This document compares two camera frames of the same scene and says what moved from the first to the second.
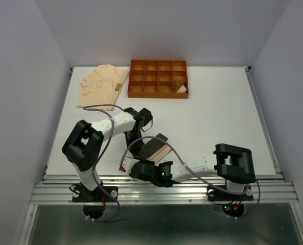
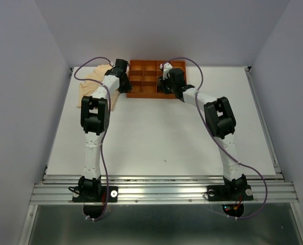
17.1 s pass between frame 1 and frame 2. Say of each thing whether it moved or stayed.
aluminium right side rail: stayed
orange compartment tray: stayed
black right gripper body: moved
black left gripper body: moved
